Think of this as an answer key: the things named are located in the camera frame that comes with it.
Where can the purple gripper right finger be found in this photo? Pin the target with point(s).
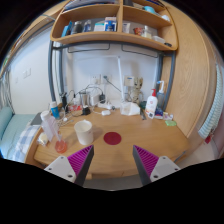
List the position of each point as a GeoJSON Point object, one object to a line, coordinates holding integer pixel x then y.
{"type": "Point", "coordinates": [151, 167]}

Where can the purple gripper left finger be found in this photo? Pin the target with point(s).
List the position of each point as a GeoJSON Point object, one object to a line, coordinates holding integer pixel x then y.
{"type": "Point", "coordinates": [73, 168]}

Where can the clear plastic bottle white cap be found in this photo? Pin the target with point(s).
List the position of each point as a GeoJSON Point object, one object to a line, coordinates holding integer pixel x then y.
{"type": "Point", "coordinates": [51, 129]}

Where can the white paper cup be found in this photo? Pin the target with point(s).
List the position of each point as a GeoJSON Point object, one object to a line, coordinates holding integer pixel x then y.
{"type": "Point", "coordinates": [84, 132]}

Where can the small yellow white packet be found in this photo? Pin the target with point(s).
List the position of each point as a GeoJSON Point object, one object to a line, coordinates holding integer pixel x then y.
{"type": "Point", "coordinates": [42, 139]}

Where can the dark red round coaster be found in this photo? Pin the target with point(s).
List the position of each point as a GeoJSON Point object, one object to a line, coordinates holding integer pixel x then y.
{"type": "Point", "coordinates": [112, 138]}

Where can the green sticky note pad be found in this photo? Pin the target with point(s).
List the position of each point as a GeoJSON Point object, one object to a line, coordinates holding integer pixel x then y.
{"type": "Point", "coordinates": [170, 123]}

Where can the black charger adapter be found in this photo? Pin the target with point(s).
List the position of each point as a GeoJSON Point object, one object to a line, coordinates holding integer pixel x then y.
{"type": "Point", "coordinates": [86, 110]}

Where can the white pump lotion bottle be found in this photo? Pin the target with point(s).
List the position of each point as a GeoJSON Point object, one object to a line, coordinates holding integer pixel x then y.
{"type": "Point", "coordinates": [151, 104]}

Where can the white tissue pack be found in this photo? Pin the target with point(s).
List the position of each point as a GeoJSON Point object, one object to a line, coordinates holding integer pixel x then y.
{"type": "Point", "coordinates": [129, 109]}

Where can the bed with checkered blanket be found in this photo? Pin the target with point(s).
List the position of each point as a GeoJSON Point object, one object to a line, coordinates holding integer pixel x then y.
{"type": "Point", "coordinates": [16, 134]}

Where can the clear spray bottle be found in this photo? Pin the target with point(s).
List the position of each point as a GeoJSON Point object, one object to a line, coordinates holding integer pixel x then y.
{"type": "Point", "coordinates": [160, 94]}

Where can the groot figurine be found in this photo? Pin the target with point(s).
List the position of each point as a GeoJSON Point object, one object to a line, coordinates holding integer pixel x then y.
{"type": "Point", "coordinates": [136, 91]}

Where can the wooden wall shelf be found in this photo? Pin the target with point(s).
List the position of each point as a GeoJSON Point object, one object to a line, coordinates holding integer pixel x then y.
{"type": "Point", "coordinates": [139, 22]}

